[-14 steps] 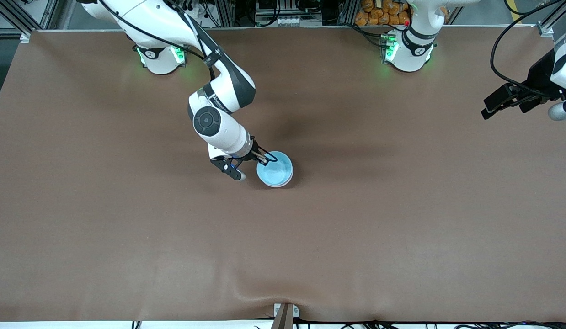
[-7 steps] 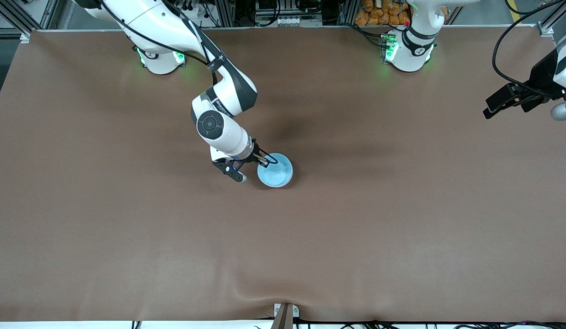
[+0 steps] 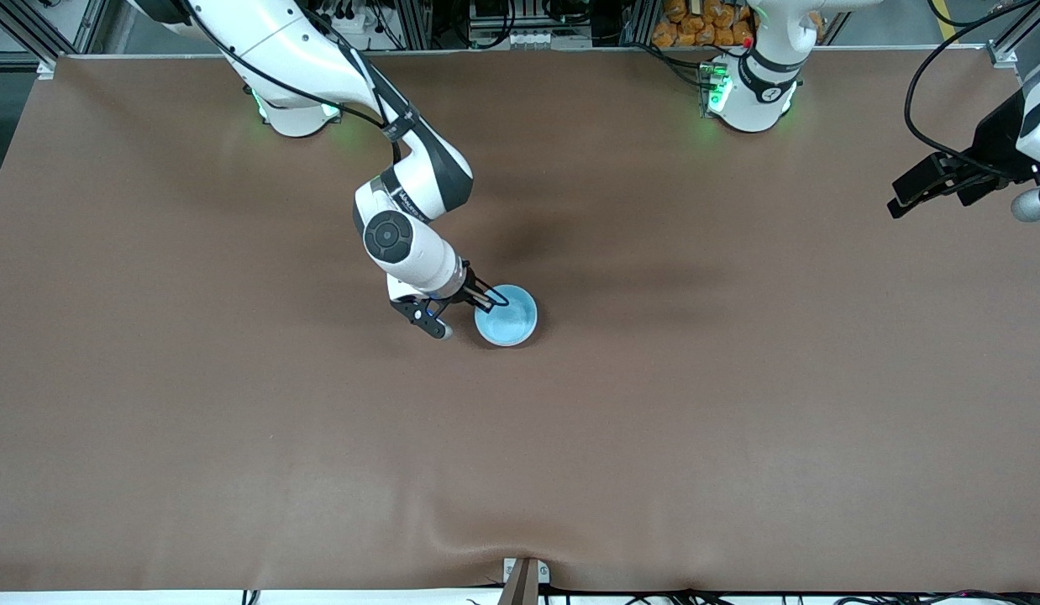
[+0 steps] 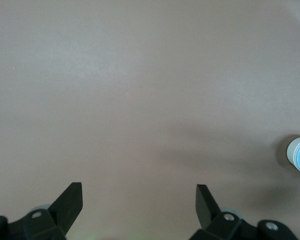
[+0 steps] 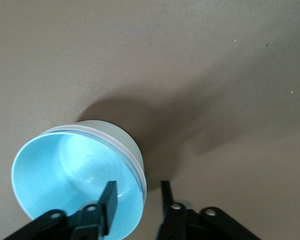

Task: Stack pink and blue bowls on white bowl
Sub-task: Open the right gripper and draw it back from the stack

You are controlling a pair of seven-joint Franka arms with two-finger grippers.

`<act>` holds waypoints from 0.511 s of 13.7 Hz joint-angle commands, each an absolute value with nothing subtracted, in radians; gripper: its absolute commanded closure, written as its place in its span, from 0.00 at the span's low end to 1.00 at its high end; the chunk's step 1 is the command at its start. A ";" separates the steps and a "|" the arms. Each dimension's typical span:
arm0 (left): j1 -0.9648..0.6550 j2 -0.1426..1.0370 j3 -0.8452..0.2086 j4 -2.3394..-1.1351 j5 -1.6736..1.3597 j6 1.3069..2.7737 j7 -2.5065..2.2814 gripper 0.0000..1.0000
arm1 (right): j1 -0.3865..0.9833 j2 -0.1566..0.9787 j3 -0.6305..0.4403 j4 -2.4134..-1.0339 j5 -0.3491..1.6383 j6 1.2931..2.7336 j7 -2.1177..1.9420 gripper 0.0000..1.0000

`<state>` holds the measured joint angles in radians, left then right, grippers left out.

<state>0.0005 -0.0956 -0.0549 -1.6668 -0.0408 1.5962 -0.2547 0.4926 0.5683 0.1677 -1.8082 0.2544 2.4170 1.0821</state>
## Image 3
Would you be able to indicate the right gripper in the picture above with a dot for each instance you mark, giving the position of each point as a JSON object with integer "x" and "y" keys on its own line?
{"x": 470, "y": 289}

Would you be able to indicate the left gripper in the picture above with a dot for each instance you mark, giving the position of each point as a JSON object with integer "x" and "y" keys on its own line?
{"x": 993, "y": 137}

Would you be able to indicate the light blue bowl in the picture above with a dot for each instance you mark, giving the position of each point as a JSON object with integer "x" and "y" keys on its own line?
{"x": 512, "y": 323}

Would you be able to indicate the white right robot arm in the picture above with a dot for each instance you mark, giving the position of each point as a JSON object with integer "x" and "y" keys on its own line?
{"x": 276, "y": 42}

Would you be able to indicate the brown table cover mat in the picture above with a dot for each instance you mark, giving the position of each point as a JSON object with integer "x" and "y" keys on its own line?
{"x": 520, "y": 470}

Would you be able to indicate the white socket strip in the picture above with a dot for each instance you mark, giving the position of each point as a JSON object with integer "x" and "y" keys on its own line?
{"x": 528, "y": 39}

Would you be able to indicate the orange snack packets pile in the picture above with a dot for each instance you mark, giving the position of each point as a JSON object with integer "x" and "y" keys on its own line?
{"x": 705, "y": 23}

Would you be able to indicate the white power strip with plugs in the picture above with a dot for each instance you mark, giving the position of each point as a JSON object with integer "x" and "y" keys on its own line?
{"x": 352, "y": 23}

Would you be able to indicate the metal table corner bracket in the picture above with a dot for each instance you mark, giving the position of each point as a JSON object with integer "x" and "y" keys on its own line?
{"x": 46, "y": 69}
{"x": 1005, "y": 55}

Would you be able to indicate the aluminium frame post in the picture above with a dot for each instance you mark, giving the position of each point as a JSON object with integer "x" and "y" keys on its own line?
{"x": 415, "y": 23}
{"x": 639, "y": 21}

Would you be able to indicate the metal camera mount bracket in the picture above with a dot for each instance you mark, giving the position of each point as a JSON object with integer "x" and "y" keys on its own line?
{"x": 522, "y": 581}

